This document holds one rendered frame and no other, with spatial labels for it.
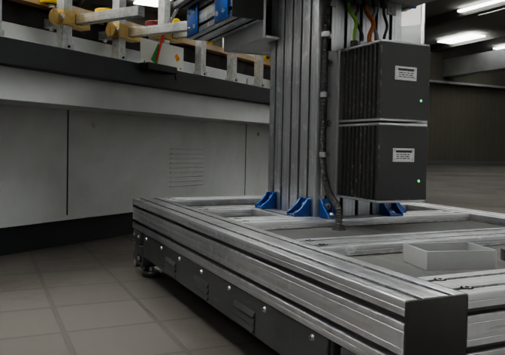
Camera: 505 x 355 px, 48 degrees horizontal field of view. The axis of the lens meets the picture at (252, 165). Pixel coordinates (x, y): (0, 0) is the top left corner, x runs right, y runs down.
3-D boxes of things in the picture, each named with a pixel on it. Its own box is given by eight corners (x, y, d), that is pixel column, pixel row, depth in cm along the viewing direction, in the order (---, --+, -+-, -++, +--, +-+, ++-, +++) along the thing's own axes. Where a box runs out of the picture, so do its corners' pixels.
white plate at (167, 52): (183, 72, 240) (184, 48, 239) (140, 63, 218) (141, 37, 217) (182, 72, 240) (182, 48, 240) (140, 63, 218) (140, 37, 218)
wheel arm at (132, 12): (145, 19, 179) (145, 6, 179) (137, 17, 176) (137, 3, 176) (52, 31, 202) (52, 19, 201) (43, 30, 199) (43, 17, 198)
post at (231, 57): (236, 83, 276) (238, -18, 274) (232, 82, 273) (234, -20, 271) (230, 83, 278) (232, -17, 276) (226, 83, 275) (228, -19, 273)
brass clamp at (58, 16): (91, 30, 196) (92, 15, 196) (59, 22, 184) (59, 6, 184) (79, 31, 199) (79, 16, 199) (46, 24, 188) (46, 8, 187)
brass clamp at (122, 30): (141, 41, 217) (142, 28, 217) (116, 35, 206) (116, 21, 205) (129, 43, 220) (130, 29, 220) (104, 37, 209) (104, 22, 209)
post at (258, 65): (262, 99, 297) (264, 6, 296) (259, 98, 294) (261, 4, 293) (257, 99, 299) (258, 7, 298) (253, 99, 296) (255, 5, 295)
